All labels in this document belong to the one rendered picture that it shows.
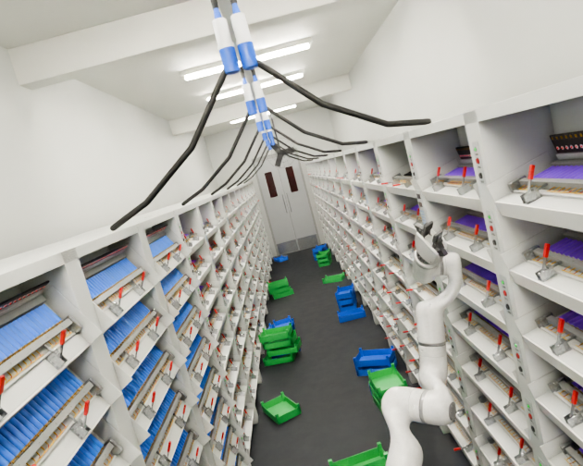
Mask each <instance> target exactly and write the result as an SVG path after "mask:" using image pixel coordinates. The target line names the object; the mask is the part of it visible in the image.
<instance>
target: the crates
mask: <svg viewBox="0 0 583 466"><path fill-rule="evenodd" d="M312 251H313V255H314V258H315V261H317V262H318V265H319V267H322V266H327V265H330V264H331V262H332V259H331V254H330V251H329V249H328V247H327V244H326V243H325V245H321V246H317V245H316V247H315V248H314V249H312ZM286 260H289V259H288V256H287V257H286V256H282V255H281V256H280V257H278V258H274V262H279V263H280V262H283V261H286ZM344 278H345V274H344V272H342V274H340V275H335V276H327V275H325V278H322V281H323V284H328V283H333V282H339V281H342V280H343V279H344ZM267 288H268V291H269V295H272V297H273V298H274V300H276V299H279V298H282V297H286V296H289V295H291V294H294V293H293V289H292V288H291V286H289V283H288V280H287V278H286V276H285V278H284V279H281V280H278V281H274V282H271V283H268V282H267ZM335 296H336V300H337V303H338V306H339V308H340V313H339V311H337V313H338V316H339V320H340V323H343V322H347V321H351V320H354V319H358V318H362V317H366V312H365V310H364V308H363V305H361V307H360V308H357V299H356V294H355V290H354V283H352V285H351V286H347V287H342V288H340V287H339V286H338V289H337V292H336V293H335ZM273 323H274V324H273V325H272V324H269V328H267V330H265V328H262V330H263V331H262V333H261V335H258V338H259V341H260V343H262V345H263V349H264V350H267V355H266V357H265V358H263V363H264V365H265V366H269V365H275V364H280V363H285V362H294V359H295V356H296V354H297V352H298V351H300V350H301V348H300V347H301V345H302V342H301V339H300V337H298V339H296V338H297V335H296V331H295V330H293V329H295V326H294V325H295V323H294V320H293V318H292V319H291V318H290V316H289V315H288V318H285V319H282V320H279V321H277V322H275V320H273ZM292 330H293V332H292ZM392 349H394V347H393V346H391V349H367V350H362V348H359V353H358V354H357V356H356V358H355V357H353V360H354V367H355V370H356V373H357V376H367V375H368V377H369V381H368V382H369V388H370V392H371V396H372V397H373V400H374V402H375V403H376V405H377V406H378V408H379V410H380V411H381V401H382V398H383V396H384V394H385V392H386V391H387V390H388V389H390V388H392V387H395V386H407V383H406V380H405V379H403V377H402V376H401V375H400V373H399V372H398V371H397V369H396V365H397V363H398V362H397V359H396V355H395V350H392ZM407 387H408V386H407ZM280 394H281V396H279V397H277V398H275V399H272V400H270V401H268V402H266V403H264V401H261V406H262V409H263V412H264V413H265V414H266V415H267V416H269V417H270V418H271V419H272V420H273V421H274V422H275V423H277V424H281V423H284V422H286V421H288V420H289V419H291V418H293V417H295V416H297V415H299V414H301V413H302V412H301V408H300V405H299V403H295V402H293V401H292V400H290V399H289V398H287V397H286V396H285V395H284V393H283V392H280ZM381 413H382V411H381Z"/></svg>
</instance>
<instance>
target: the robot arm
mask: <svg viewBox="0 0 583 466"><path fill-rule="evenodd" d="M432 228H433V221H430V222H427V223H426V224H425V225H424V226H422V225H420V224H416V231H417V232H416V237H415V244H416V251H415V257H414V262H413V269H412V275H413V277H414V279H415V280H416V281H417V282H419V283H423V284H427V283H430V282H432V281H433V280H434V279H435V278H436V276H448V285H447V287H446V289H445V290H444V291H443V292H442V293H441V294H440V295H438V296H436V297H434V298H431V299H428V300H423V301H420V302H419V303H418V304H417V305H416V322H417V337H418V350H419V363H420V366H419V374H418V376H419V381H420V384H421V386H422V388H423V389H420V388H413V387H407V386H395V387H392V388H390V389H388V390H387V391H386V392H385V394H384V396H383V398H382V401H381V411H382V414H383V416H384V419H385V421H386V423H387V425H388V427H389V430H390V435H391V444H390V449H389V453H388V458H387V461H386V465H385V466H422V463H423V451H422V448H421V446H420V444H419V443H418V441H417V440H416V438H415V437H414V436H413V434H412V433H411V431H410V428H409V425H410V423H411V422H417V423H426V424H431V425H437V426H443V425H447V424H449V423H451V422H452V421H453V420H454V418H455V415H456V406H455V402H454V399H453V396H452V394H451V393H450V391H449V389H448V388H447V387H446V385H445V383H446V380H447V375H448V363H447V351H446V339H445V329H444V319H443V313H444V310H445V309H446V308H447V307H448V306H449V305H450V304H451V303H452V302H453V300H454V299H455V298H456V297H457V295H458V293H459V292H460V289H461V286H462V282H463V274H462V263H461V262H462V261H461V257H460V255H459V254H458V253H456V252H447V251H448V245H447V243H446V242H445V241H444V240H443V239H442V233H443V231H442V230H440V231H439V232H438V233H436V232H435V231H434V230H433V229H432Z"/></svg>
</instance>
